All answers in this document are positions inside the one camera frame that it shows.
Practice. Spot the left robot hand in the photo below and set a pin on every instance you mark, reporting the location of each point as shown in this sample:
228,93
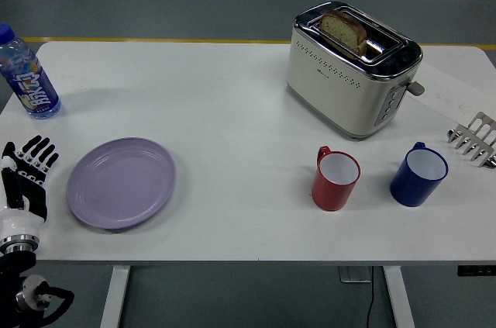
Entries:
33,196

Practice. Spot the purple plate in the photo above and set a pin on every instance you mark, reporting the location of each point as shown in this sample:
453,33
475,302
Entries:
122,183

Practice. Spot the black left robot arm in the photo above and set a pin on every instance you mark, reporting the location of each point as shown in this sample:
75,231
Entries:
23,285

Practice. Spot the blue drink bottle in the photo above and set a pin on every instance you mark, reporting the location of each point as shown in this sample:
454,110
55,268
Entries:
29,76

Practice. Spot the white table leg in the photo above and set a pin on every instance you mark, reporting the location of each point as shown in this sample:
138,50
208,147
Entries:
114,297
399,297

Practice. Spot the red mug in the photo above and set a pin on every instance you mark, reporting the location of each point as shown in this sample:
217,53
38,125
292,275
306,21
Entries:
334,180

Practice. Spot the cream toaster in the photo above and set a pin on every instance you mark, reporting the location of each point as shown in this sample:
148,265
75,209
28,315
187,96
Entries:
341,83

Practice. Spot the bread slice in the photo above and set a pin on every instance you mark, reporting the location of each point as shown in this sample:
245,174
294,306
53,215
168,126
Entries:
343,29

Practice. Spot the blue mug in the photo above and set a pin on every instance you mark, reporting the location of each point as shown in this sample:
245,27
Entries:
418,177

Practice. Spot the white paper sheet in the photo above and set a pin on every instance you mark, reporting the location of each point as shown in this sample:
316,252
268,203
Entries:
449,87

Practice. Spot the black table control panel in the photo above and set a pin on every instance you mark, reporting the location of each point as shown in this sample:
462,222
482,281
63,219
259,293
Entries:
476,270

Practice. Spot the grey bracket under table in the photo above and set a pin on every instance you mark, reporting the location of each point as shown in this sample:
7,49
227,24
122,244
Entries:
354,273

